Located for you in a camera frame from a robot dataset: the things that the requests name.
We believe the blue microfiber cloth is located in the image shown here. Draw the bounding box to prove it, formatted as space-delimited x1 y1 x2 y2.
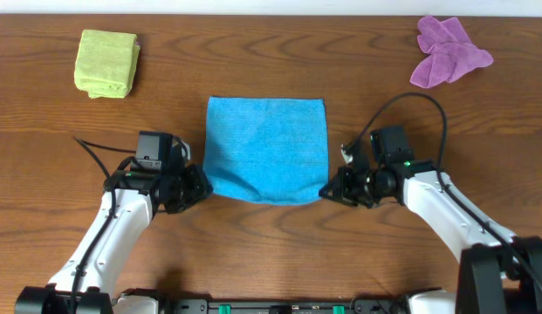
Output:
202 96 329 206

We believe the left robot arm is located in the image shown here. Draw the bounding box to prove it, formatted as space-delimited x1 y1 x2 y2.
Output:
14 164 212 314

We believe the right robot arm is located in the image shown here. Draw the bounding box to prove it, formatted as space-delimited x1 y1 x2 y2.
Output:
319 160 542 313

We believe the folded green cloth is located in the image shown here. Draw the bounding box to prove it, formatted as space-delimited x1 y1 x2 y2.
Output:
74 30 141 99

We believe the purple crumpled cloth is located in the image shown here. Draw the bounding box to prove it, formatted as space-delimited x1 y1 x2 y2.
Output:
409 16 494 89

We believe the right black cable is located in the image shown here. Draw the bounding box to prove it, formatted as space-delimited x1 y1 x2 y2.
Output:
342 92 542 313

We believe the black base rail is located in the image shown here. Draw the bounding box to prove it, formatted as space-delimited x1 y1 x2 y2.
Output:
113 287 463 314

